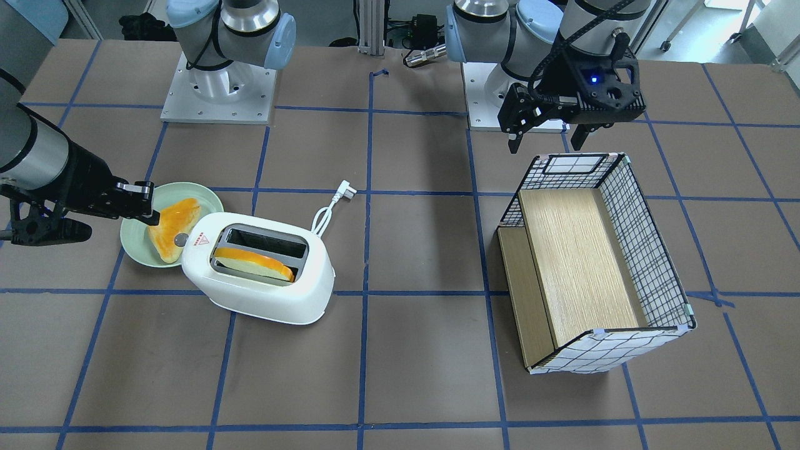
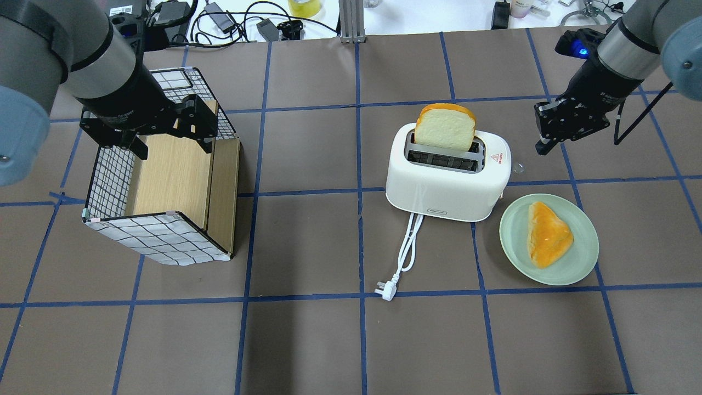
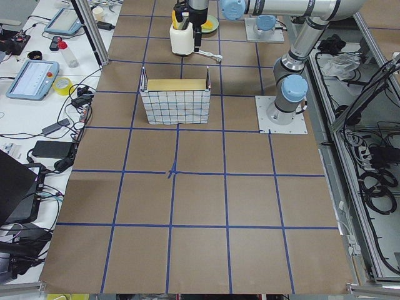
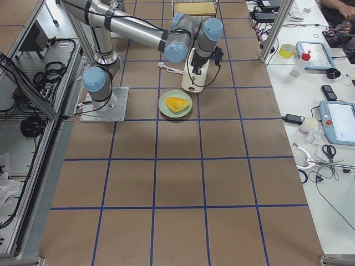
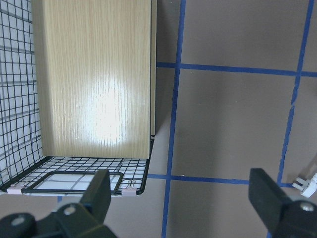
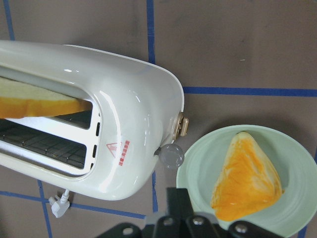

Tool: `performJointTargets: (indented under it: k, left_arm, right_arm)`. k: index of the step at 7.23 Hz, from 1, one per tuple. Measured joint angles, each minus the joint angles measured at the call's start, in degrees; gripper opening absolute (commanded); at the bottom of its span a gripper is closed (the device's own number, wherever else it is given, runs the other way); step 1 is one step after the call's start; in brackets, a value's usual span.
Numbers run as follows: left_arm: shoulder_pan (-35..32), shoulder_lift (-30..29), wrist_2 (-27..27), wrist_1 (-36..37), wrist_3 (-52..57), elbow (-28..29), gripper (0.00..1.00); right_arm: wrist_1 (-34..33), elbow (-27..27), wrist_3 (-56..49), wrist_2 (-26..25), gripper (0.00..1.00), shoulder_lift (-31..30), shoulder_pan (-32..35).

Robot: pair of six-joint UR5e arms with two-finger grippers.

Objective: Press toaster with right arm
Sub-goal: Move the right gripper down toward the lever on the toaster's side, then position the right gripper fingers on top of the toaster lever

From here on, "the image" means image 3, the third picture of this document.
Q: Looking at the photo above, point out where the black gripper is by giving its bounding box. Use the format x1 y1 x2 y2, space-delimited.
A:
187 7 208 53

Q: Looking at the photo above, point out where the black power adapter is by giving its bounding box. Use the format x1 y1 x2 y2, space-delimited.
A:
32 141 73 159

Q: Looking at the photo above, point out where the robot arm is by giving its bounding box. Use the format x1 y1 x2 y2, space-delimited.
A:
254 15 277 36
174 0 366 96

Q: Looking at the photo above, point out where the black laptop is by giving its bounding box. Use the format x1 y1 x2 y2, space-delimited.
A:
1 151 45 225

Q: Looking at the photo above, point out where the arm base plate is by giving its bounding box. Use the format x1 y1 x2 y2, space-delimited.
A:
244 15 284 43
255 96 308 134

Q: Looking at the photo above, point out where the yellow tape roll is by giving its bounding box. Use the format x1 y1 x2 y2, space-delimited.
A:
52 77 74 96

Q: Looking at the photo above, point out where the white toaster power cord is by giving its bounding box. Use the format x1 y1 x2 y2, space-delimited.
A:
192 49 224 62

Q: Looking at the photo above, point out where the white toaster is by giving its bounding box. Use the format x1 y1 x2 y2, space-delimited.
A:
169 22 194 56

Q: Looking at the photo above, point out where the green plate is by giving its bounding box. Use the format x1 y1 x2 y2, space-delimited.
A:
201 14 219 34

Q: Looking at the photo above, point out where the white paper cup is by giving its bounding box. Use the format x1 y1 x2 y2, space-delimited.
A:
92 6 105 22

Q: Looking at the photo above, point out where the aluminium frame post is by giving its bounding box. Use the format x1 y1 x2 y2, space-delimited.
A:
71 0 109 68

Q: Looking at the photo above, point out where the checkered wire basket wooden shelf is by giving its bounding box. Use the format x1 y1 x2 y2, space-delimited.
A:
140 67 211 125

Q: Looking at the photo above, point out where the bread slice on plate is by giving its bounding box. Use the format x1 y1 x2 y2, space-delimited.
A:
201 19 213 31

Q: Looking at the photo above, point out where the bread slice in toaster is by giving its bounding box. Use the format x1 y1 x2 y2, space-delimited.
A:
171 10 183 30

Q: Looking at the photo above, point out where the clear bottle red cap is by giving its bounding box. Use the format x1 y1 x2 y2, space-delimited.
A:
57 37 79 68

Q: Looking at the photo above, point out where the blue teach pendant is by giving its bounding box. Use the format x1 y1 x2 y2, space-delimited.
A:
6 60 59 101
44 8 81 36

